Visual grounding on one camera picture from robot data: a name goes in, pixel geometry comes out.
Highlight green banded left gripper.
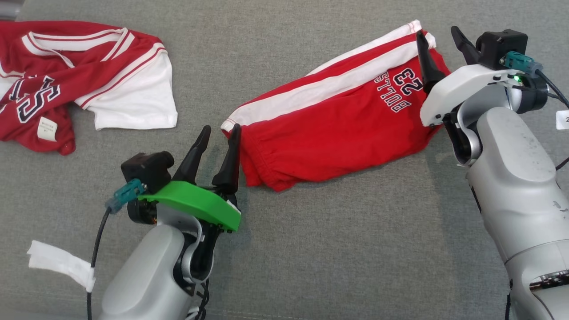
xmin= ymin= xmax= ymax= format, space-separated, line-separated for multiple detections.
xmin=137 ymin=124 xmax=242 ymax=233

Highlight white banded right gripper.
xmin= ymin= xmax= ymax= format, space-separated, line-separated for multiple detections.
xmin=416 ymin=26 xmax=530 ymax=128

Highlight red shorts with white stripes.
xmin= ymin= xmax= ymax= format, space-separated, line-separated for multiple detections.
xmin=221 ymin=20 xmax=452 ymax=192

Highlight red and white jersey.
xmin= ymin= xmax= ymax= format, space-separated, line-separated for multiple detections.
xmin=0 ymin=20 xmax=178 ymax=156

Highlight white tape strip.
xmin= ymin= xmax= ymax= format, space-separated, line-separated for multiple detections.
xmin=28 ymin=240 xmax=96 ymax=293

